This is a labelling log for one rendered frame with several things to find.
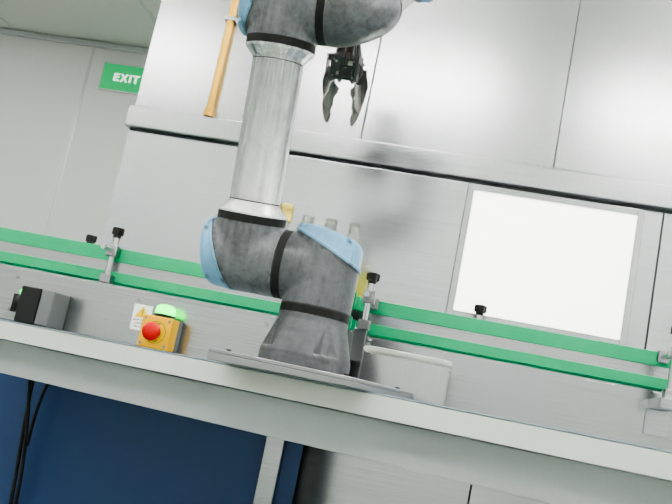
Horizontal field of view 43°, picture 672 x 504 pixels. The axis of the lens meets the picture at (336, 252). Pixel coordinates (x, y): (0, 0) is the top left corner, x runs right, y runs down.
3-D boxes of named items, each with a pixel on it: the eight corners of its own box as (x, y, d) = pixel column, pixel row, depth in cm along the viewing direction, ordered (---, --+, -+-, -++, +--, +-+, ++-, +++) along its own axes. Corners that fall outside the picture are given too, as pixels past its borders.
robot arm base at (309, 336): (331, 374, 128) (345, 310, 130) (242, 354, 133) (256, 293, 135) (358, 381, 142) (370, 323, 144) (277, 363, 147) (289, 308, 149)
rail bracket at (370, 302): (374, 335, 193) (384, 282, 195) (367, 327, 176) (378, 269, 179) (361, 332, 193) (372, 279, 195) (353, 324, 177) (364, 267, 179)
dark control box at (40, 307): (62, 332, 191) (71, 296, 193) (45, 328, 183) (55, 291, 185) (29, 326, 193) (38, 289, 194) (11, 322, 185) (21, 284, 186)
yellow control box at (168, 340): (176, 355, 187) (184, 322, 188) (165, 353, 179) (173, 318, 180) (146, 349, 188) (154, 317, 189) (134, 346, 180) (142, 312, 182)
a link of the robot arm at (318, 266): (345, 311, 132) (363, 228, 134) (263, 295, 135) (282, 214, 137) (356, 320, 144) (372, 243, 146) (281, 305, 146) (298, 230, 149)
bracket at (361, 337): (368, 365, 190) (374, 334, 191) (363, 362, 181) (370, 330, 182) (352, 362, 190) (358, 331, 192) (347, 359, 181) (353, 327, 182)
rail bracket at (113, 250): (115, 286, 194) (129, 230, 196) (102, 281, 186) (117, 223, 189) (99, 283, 194) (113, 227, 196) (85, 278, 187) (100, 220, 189)
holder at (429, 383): (444, 410, 186) (450, 375, 187) (443, 409, 159) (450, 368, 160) (368, 395, 189) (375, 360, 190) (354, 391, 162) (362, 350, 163)
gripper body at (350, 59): (322, 79, 184) (330, 22, 181) (330, 81, 192) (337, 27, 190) (356, 84, 182) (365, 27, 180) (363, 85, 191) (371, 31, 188)
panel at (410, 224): (623, 348, 203) (642, 213, 209) (625, 347, 200) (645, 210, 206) (265, 283, 219) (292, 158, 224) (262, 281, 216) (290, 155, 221)
